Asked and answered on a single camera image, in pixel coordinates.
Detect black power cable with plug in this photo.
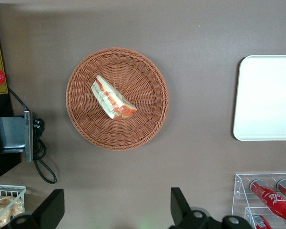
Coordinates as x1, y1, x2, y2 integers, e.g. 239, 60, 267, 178
32, 118, 58, 184

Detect brown round wicker basket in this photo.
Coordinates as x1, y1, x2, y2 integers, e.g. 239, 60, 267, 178
66, 47, 169, 151

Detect triangle sandwich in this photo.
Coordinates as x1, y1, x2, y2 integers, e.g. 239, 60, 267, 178
90, 74, 138, 120

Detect cream plastic tray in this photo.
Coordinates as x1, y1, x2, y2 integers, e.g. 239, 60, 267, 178
233, 55, 286, 141

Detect metal rectangular container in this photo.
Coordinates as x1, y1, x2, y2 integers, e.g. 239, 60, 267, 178
0, 111, 34, 163

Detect clear acrylic bottle rack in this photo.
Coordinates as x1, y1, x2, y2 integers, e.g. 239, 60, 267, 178
231, 172, 286, 229

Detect bagged rice crackers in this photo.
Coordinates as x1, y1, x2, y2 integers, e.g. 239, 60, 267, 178
0, 195, 23, 210
0, 206, 13, 228

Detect white wire basket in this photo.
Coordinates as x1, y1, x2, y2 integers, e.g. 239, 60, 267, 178
0, 183, 27, 229

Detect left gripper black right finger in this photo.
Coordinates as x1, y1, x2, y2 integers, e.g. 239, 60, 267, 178
169, 187, 221, 229

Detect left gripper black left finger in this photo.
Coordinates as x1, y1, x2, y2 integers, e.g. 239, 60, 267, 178
1, 188, 65, 229

